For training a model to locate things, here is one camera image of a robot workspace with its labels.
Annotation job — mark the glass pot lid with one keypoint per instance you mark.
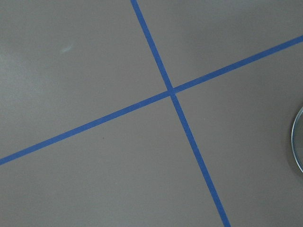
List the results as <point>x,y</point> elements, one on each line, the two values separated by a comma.
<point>297,139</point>

